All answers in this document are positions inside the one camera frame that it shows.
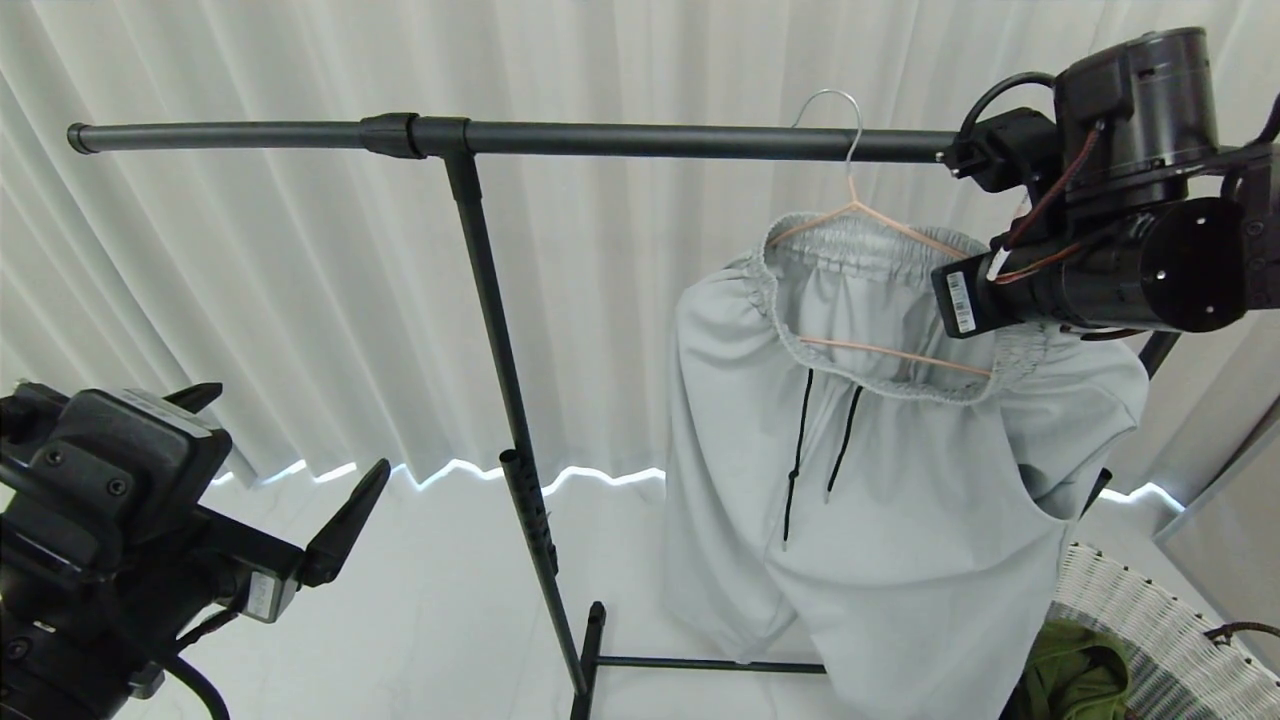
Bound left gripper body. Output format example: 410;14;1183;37
100;508;306;693

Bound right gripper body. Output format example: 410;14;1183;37
930;197;1247;339

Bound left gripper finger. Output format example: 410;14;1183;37
298;458;392;589
163;382;224;414

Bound pink clothes hanger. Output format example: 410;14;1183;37
768;88;993;379

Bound pale grey shorts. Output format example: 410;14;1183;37
658;210;1151;720

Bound green garment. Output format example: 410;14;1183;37
1018;618;1133;720

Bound white laundry basket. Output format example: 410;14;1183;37
1048;543;1280;720

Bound black clothes rack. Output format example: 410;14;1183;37
66;112;1183;720

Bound white curtain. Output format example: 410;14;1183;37
0;0;1280;511

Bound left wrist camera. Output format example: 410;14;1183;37
30;388;234;546

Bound black cable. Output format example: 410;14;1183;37
958;70;1058;136
160;655;231;720

